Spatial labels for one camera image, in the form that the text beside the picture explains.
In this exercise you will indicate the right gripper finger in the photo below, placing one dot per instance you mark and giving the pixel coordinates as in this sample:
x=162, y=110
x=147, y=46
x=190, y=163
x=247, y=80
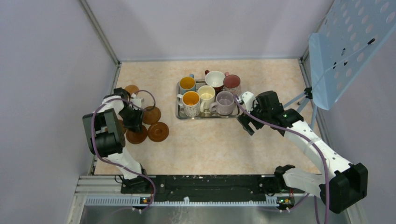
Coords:
x=258, y=125
x=244, y=120

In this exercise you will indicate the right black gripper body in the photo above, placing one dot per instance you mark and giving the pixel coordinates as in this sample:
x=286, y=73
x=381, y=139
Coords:
x=257, y=109

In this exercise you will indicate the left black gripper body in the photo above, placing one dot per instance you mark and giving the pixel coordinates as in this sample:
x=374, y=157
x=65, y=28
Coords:
x=131, y=118

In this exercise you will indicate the silver metal tray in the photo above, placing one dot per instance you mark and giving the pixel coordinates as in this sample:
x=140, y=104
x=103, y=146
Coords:
x=179, y=111

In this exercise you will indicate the light brown coaster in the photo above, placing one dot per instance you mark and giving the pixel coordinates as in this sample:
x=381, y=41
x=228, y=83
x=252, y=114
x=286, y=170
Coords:
x=132, y=90

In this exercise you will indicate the white floral family mug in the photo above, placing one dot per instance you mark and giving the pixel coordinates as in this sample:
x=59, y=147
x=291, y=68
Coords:
x=190, y=102

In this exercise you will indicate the blue butterfly mug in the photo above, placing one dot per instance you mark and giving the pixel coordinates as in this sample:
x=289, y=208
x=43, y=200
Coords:
x=187, y=84

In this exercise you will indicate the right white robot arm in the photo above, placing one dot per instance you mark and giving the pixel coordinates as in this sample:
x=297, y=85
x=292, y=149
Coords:
x=340, y=183

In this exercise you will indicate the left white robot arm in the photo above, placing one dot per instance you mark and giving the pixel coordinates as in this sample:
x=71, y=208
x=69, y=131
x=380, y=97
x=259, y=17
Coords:
x=105, y=128

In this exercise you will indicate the lilac ribbed mug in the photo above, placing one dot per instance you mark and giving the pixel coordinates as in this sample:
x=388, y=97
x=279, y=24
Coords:
x=224, y=103

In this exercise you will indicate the pink ghost mug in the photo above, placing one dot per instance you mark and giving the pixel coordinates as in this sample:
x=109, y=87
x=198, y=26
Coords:
x=232, y=83

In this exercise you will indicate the cream white mug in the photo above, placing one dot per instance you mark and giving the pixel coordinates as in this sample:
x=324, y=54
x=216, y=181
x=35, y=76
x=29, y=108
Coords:
x=207, y=97

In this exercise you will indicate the red white-inside mug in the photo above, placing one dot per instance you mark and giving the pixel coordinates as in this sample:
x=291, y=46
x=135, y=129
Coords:
x=215, y=79

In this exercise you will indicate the blue perforated stand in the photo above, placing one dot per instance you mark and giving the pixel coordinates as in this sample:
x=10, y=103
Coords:
x=343, y=41

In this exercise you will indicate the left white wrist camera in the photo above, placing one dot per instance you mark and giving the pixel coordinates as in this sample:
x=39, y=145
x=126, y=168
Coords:
x=136, y=101

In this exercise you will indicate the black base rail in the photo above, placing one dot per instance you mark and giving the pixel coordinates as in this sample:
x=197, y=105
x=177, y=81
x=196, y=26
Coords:
x=205, y=188

